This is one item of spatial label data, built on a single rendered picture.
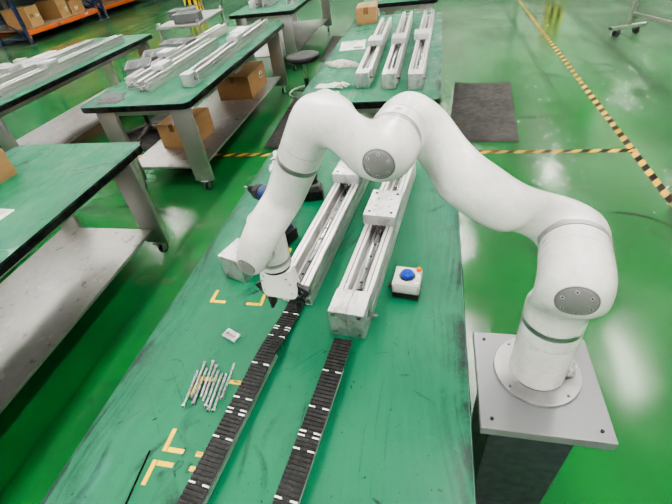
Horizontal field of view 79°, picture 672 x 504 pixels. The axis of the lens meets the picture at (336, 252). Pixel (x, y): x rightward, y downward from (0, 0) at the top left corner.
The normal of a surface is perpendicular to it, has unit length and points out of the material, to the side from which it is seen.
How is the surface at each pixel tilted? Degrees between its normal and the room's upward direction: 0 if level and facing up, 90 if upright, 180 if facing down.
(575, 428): 1
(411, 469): 0
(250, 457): 0
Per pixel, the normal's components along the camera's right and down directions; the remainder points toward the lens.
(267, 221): 0.01, 0.00
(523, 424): -0.12, -0.77
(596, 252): 0.11, -0.69
